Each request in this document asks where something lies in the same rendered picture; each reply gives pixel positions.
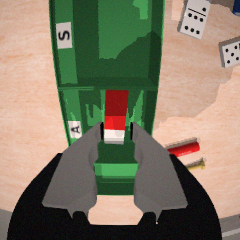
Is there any red and white eraser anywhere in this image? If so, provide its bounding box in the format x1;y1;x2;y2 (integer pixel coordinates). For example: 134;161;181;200
104;90;129;144

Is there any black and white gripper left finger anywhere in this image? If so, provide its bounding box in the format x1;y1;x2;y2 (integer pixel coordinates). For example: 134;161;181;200
7;121;104;240

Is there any green three-compartment bin rack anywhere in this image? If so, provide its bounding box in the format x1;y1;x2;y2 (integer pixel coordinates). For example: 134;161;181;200
48;0;165;196

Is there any white domino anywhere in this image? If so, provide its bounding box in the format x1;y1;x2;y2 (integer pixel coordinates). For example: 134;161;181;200
178;0;212;40
219;40;240;68

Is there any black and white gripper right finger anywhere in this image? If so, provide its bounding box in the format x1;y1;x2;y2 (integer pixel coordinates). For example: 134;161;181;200
130;121;222;240

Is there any red battery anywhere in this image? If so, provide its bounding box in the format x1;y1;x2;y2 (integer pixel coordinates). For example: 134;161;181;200
166;141;200;157

